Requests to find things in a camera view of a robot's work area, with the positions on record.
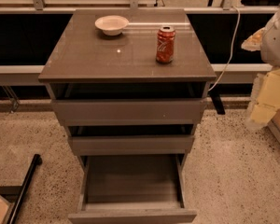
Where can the grey top drawer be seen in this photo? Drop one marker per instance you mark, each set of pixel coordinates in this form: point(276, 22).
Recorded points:
point(126, 112)

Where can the red coke can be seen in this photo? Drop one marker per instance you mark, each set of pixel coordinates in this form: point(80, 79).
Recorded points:
point(165, 44)

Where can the white bowl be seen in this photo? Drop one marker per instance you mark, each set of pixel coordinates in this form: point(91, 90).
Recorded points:
point(111, 25)

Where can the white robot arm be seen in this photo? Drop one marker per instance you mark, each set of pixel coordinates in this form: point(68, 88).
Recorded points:
point(269, 53)

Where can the grey open bottom drawer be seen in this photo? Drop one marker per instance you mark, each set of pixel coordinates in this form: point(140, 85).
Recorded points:
point(136, 189)

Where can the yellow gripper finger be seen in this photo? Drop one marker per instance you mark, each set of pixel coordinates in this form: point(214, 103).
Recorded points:
point(269, 94)
point(258, 116)

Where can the black pole on floor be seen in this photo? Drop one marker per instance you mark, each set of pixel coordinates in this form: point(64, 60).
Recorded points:
point(36, 161)

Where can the black table leg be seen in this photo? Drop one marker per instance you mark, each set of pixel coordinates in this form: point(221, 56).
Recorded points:
point(217, 102)

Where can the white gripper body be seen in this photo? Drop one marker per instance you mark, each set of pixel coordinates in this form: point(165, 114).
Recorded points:
point(276, 44)

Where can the grey middle drawer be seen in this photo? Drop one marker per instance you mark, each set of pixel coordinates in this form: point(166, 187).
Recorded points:
point(129, 145)

